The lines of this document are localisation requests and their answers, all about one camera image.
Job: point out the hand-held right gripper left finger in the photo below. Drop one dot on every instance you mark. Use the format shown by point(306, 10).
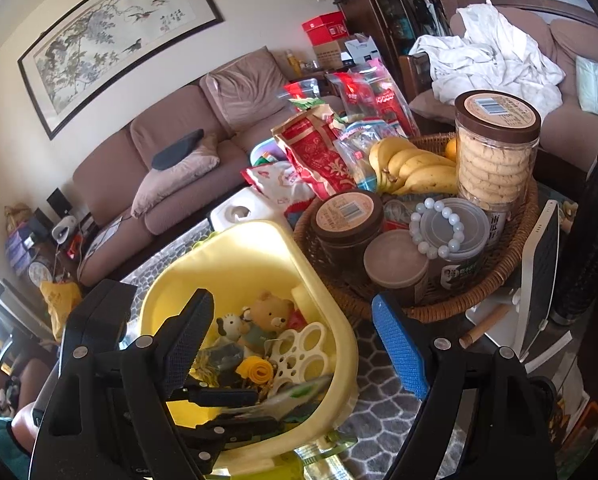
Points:
point(184, 350)

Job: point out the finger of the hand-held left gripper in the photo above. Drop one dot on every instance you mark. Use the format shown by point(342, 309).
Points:
point(229, 432)
point(219, 397)

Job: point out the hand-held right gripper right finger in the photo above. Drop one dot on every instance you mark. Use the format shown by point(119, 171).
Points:
point(401, 347)

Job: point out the yellow plastic basin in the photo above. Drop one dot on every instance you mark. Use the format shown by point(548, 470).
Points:
point(259, 255)

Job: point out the yellow plastic bag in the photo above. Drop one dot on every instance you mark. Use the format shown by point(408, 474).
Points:
point(59, 305)

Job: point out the yellow ribbon flower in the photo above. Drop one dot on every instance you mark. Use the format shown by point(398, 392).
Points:
point(256, 369)

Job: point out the grey patterned table mat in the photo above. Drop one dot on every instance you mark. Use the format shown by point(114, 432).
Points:
point(379, 410)

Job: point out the paper sheet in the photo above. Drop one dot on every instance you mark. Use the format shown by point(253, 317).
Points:
point(104, 240)

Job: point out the small brown lid jar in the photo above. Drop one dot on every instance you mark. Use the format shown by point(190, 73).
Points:
point(394, 270)

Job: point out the green white packet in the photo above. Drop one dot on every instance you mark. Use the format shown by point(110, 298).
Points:
point(299, 392)

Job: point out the brown paper tube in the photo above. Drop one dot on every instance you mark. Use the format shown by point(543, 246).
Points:
point(484, 327)

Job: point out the white desk lamp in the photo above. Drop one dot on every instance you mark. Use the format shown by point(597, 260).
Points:
point(64, 230)

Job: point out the brown teddy bear toy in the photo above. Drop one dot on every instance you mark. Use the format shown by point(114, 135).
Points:
point(266, 317)

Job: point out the white ringed plastic toy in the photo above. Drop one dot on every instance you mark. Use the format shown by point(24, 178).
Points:
point(299, 347)

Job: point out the grey lid can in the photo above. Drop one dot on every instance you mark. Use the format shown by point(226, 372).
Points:
point(454, 265)

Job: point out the wicker basket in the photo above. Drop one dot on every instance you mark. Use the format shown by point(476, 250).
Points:
point(479, 287)

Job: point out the small red toy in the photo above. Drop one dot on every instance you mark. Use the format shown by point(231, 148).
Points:
point(296, 318)

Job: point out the person's leg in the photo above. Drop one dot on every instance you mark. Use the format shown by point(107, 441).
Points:
point(26, 425)

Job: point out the wide brown lid jar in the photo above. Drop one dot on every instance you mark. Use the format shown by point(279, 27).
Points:
point(346, 220)

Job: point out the white plastic container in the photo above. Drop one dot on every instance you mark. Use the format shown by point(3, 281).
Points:
point(234, 215)

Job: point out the pale pink pillow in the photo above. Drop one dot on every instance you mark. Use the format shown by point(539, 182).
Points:
point(179, 185)

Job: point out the white framed tablet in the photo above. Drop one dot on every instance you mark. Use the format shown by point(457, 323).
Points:
point(539, 270)

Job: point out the dark grey cushion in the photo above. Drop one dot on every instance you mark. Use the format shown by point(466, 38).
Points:
point(179, 147)

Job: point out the banana bunch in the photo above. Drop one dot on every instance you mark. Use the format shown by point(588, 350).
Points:
point(419, 165)

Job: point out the red white snack bag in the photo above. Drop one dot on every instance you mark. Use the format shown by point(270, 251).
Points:
point(271, 180)

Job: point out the clear cookie packet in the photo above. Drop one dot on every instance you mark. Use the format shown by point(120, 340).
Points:
point(356, 152)

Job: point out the brown long sofa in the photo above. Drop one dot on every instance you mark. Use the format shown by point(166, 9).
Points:
point(179, 125)

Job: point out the orange fruit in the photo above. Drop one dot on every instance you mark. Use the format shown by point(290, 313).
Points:
point(452, 150)

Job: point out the tall cookie jar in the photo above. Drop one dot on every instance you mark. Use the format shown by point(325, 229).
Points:
point(494, 165)

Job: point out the red patterned snack bag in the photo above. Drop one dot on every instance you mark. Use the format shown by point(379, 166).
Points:
point(319, 155)

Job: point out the purple plastic container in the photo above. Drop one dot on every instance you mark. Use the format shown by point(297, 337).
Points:
point(264, 152)

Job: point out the black thermos flask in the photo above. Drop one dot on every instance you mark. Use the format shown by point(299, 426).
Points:
point(594, 240)

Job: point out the red clear snack packet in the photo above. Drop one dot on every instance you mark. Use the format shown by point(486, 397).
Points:
point(391, 100)
point(351, 95)

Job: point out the mauve back cushion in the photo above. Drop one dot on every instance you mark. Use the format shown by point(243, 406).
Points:
point(239, 90)

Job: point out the framed bird painting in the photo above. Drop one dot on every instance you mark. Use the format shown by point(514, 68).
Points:
point(119, 35)

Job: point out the brown cardboard box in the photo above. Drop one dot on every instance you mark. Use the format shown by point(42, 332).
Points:
point(329, 55)

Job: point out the white cloth pile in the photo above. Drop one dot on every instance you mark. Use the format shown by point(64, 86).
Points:
point(494, 55)

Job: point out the white tissue pack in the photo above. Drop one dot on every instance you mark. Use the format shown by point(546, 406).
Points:
point(591, 85)

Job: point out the red box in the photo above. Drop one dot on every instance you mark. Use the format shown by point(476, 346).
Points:
point(324, 30)

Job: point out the dark wooden cabinet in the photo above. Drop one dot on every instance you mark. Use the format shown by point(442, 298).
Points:
point(374, 15)

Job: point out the mauve two-seat sofa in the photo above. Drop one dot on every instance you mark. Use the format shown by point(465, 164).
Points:
point(574, 35)

